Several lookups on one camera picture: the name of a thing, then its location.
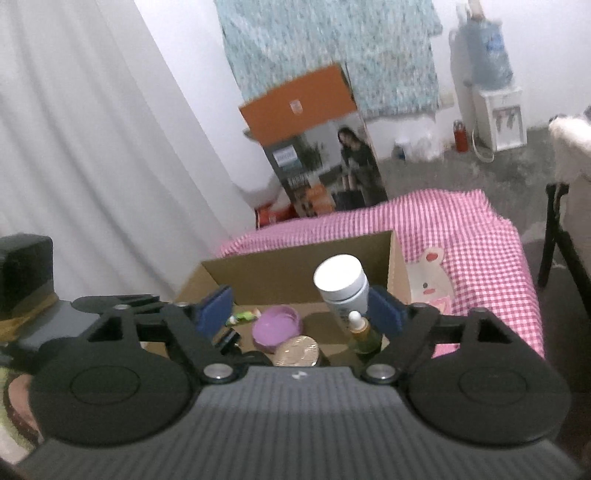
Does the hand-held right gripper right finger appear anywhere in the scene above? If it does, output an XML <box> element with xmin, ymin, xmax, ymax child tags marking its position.
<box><xmin>362</xmin><ymin>286</ymin><xmax>516</xmax><ymax>385</ymax></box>

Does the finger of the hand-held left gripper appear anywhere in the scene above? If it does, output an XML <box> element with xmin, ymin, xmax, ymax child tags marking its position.
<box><xmin>71</xmin><ymin>293</ymin><xmax>163</xmax><ymax>315</ymax></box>

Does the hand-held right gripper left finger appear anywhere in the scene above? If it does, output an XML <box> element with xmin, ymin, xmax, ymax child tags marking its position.
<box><xmin>88</xmin><ymin>285</ymin><xmax>239</xmax><ymax>385</ymax></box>

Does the black cylindrical battery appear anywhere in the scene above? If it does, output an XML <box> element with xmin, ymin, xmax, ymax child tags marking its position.
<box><xmin>212</xmin><ymin>328</ymin><xmax>241</xmax><ymax>354</ymax></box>

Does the green dropper bottle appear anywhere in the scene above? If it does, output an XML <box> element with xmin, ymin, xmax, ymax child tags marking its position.
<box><xmin>347</xmin><ymin>311</ymin><xmax>384</xmax><ymax>365</ymax></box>

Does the green lip balm tube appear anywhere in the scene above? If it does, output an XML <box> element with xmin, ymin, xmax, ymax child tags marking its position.
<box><xmin>225</xmin><ymin>310</ymin><xmax>262</xmax><ymax>326</ymax></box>

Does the white supplement bottle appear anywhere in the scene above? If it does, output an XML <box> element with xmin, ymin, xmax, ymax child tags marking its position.
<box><xmin>314</xmin><ymin>255</ymin><xmax>370</xmax><ymax>333</ymax></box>

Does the purple plastic lid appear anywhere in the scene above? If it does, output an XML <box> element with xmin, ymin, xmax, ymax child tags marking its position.
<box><xmin>252</xmin><ymin>306</ymin><xmax>303</xmax><ymax>352</ymax></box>

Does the brown cardboard box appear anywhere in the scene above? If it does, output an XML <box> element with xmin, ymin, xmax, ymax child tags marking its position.
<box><xmin>173</xmin><ymin>231</ymin><xmax>411</xmax><ymax>370</ymax></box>

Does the gold lid jar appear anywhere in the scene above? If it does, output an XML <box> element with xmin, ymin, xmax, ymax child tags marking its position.
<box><xmin>272</xmin><ymin>336</ymin><xmax>324</xmax><ymax>367</ymax></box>

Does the red snack can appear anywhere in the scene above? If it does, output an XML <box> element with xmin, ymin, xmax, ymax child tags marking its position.
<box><xmin>255</xmin><ymin>205</ymin><xmax>296</xmax><ymax>230</ymax></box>

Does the pink checkered tablecloth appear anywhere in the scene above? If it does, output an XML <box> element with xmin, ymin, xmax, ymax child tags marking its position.
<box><xmin>217</xmin><ymin>188</ymin><xmax>548</xmax><ymax>365</ymax></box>

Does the white curtain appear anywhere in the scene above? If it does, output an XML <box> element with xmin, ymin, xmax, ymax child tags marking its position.
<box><xmin>0</xmin><ymin>0</ymin><xmax>278</xmax><ymax>296</ymax></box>

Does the white plastic bag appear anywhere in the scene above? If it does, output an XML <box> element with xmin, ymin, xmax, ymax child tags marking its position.
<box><xmin>392</xmin><ymin>134</ymin><xmax>437</xmax><ymax>162</ymax></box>

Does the orange top product box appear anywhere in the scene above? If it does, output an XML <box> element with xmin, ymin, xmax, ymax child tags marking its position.
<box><xmin>239</xmin><ymin>62</ymin><xmax>389</xmax><ymax>217</ymax></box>

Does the white water dispenser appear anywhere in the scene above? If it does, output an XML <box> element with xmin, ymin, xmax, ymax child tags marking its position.
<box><xmin>450</xmin><ymin>28</ymin><xmax>527</xmax><ymax>153</ymax></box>

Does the white fluffy blanket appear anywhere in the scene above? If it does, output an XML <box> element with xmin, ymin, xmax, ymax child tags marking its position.
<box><xmin>549</xmin><ymin>108</ymin><xmax>591</xmax><ymax>185</ymax></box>

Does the blue patterned hanging cloth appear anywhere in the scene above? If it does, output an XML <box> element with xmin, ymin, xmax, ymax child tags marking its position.
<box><xmin>215</xmin><ymin>0</ymin><xmax>441</xmax><ymax>121</ymax></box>

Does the blue water jug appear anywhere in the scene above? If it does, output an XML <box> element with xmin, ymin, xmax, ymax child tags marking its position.
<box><xmin>462</xmin><ymin>18</ymin><xmax>513</xmax><ymax>90</ymax></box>

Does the black chair frame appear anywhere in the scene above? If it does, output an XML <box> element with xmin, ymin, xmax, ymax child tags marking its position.
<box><xmin>538</xmin><ymin>182</ymin><xmax>591</xmax><ymax>319</ymax></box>

